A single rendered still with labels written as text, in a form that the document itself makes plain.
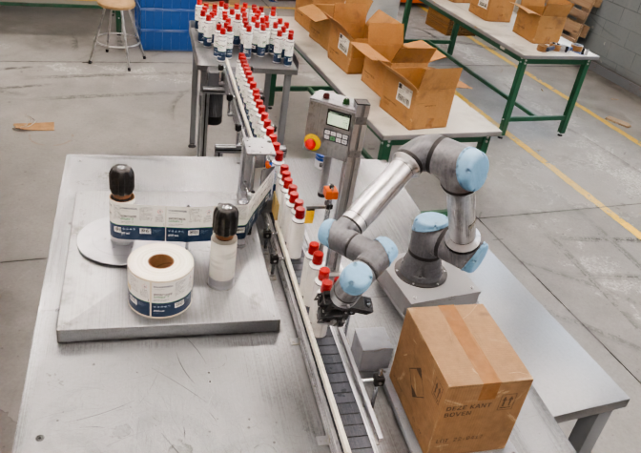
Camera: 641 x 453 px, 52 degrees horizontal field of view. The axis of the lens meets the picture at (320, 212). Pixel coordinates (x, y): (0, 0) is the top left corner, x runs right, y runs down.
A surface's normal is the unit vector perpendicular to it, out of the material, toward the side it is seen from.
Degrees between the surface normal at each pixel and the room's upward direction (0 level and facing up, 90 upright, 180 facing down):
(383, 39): 75
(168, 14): 90
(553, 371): 0
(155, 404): 0
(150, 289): 90
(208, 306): 0
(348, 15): 86
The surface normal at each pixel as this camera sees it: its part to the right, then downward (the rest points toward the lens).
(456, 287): 0.09, -0.84
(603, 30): -0.93, 0.07
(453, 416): 0.24, 0.54
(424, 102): 0.45, 0.53
